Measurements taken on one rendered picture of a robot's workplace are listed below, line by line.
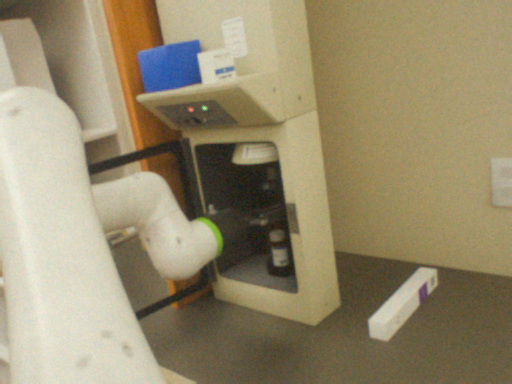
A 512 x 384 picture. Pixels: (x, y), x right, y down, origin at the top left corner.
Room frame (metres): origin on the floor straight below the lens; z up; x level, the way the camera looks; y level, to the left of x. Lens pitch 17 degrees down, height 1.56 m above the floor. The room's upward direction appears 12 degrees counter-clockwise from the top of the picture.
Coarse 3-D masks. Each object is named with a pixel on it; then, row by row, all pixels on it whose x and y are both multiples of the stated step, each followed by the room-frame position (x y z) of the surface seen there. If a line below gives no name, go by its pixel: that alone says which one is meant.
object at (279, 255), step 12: (252, 192) 1.22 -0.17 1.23; (264, 204) 1.19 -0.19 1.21; (276, 204) 1.17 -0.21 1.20; (264, 228) 1.20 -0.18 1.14; (276, 228) 1.17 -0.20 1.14; (288, 228) 1.17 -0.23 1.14; (264, 240) 1.21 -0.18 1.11; (276, 240) 1.17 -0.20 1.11; (288, 240) 1.17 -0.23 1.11; (276, 252) 1.18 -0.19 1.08; (288, 252) 1.17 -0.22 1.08; (276, 264) 1.18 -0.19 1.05; (288, 264) 1.17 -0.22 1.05
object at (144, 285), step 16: (144, 160) 1.21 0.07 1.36; (160, 160) 1.24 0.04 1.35; (96, 176) 1.15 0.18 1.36; (112, 176) 1.17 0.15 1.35; (160, 176) 1.23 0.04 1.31; (176, 176) 1.25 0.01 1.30; (176, 192) 1.25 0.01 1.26; (112, 240) 1.14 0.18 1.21; (128, 240) 1.17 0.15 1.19; (128, 256) 1.16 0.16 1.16; (144, 256) 1.18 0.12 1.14; (128, 272) 1.16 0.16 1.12; (144, 272) 1.18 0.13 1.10; (128, 288) 1.15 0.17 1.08; (144, 288) 1.17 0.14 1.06; (160, 288) 1.19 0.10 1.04; (176, 288) 1.22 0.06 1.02; (144, 304) 1.17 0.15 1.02
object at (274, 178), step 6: (270, 168) 1.21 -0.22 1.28; (276, 168) 1.21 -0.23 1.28; (270, 174) 1.21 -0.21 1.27; (276, 174) 1.21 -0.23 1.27; (258, 180) 1.22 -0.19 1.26; (264, 180) 1.21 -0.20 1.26; (270, 180) 1.20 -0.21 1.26; (276, 180) 1.19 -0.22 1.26; (282, 180) 1.18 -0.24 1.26; (258, 186) 1.20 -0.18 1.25; (264, 186) 1.19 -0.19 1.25; (270, 186) 1.18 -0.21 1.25; (276, 186) 1.17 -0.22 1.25; (282, 186) 1.17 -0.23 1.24
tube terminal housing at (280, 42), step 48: (192, 0) 1.20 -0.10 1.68; (240, 0) 1.10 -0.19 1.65; (288, 0) 1.08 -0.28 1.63; (288, 48) 1.07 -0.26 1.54; (288, 96) 1.06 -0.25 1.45; (192, 144) 1.27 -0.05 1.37; (288, 144) 1.05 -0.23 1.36; (288, 192) 1.06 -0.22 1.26; (240, 288) 1.21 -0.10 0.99; (336, 288) 1.11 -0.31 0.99
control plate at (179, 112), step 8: (176, 104) 1.15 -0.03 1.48; (184, 104) 1.13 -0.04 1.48; (192, 104) 1.11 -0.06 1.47; (200, 104) 1.10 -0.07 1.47; (208, 104) 1.08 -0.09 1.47; (216, 104) 1.07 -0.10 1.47; (168, 112) 1.20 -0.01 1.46; (176, 112) 1.18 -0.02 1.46; (184, 112) 1.16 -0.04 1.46; (192, 112) 1.15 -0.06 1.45; (200, 112) 1.13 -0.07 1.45; (208, 112) 1.11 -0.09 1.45; (216, 112) 1.10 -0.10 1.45; (224, 112) 1.08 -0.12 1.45; (176, 120) 1.21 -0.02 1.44; (184, 120) 1.20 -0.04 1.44; (192, 120) 1.18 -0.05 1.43; (200, 120) 1.16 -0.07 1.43; (208, 120) 1.15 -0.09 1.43; (216, 120) 1.13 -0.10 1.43; (224, 120) 1.11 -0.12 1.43; (232, 120) 1.10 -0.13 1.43
